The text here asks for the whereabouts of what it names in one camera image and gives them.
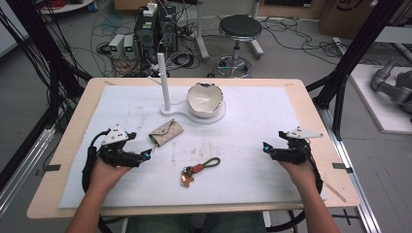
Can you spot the black metal frame post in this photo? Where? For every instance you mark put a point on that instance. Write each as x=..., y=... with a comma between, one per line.
x=359, y=42

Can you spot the white desk leg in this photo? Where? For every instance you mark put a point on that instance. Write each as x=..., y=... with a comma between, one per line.
x=256, y=39
x=201, y=32

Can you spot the white stand with upright pole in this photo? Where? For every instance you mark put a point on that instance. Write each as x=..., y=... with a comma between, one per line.
x=165, y=87

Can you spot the white power adapter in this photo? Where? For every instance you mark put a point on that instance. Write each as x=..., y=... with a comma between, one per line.
x=150, y=9

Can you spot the grey bench power supply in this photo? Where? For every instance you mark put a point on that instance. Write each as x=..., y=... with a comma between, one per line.
x=116, y=45
x=129, y=45

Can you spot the black round stool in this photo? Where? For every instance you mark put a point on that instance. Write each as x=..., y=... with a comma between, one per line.
x=240, y=27

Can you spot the person's right hand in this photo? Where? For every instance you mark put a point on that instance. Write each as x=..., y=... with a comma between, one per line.
x=301, y=176

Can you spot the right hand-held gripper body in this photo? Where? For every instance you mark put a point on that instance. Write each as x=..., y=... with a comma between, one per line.
x=296, y=147

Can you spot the white table mat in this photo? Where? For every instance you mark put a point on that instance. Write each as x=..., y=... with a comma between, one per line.
x=246, y=129

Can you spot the beige quilted key pouch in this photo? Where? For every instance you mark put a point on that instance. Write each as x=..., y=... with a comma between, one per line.
x=165, y=132

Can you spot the aluminium frame rail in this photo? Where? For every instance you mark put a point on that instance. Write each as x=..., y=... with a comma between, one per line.
x=353, y=181
x=26, y=168

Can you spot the black computer tower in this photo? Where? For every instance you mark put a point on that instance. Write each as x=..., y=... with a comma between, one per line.
x=168, y=29
x=147, y=35

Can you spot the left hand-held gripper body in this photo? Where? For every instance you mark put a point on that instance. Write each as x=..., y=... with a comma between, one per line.
x=114, y=155

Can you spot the white eggshell-shaped bowl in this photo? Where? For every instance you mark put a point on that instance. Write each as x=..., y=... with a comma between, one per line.
x=204, y=98

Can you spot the white floor platform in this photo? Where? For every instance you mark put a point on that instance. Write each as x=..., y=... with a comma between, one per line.
x=375, y=103

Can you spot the brown cardboard box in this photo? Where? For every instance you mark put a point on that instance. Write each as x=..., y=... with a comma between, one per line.
x=350, y=16

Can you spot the thin wooden stick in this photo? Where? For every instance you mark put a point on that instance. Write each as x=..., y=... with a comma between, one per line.
x=335, y=192

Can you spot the person's left hand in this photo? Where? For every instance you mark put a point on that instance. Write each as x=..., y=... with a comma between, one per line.
x=107, y=174

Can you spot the light wooden table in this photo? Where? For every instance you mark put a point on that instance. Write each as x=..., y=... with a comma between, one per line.
x=327, y=152

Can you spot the black tape strip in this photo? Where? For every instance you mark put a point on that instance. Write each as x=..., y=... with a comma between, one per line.
x=52, y=167
x=341, y=166

